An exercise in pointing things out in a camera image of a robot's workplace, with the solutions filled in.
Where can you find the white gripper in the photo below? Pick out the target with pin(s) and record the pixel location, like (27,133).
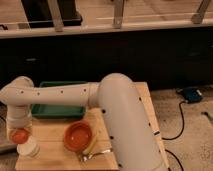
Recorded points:
(18,117)

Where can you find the metal spoon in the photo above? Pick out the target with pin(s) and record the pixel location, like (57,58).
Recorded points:
(84,158)

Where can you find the metal frame rail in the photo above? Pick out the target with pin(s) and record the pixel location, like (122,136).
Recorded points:
(102,16)

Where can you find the white paper cup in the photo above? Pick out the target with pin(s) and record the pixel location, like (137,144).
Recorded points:
(30,148)

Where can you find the orange bowl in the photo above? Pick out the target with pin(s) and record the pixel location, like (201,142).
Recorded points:
(77,136)

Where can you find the green plastic tray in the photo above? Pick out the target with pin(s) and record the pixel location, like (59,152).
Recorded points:
(57,111)

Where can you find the blue power box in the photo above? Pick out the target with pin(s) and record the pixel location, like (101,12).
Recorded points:
(191,94)

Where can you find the orange apple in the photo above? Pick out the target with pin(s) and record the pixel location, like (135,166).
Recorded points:
(21,136)

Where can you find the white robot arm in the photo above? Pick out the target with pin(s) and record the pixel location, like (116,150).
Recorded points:
(133,143)

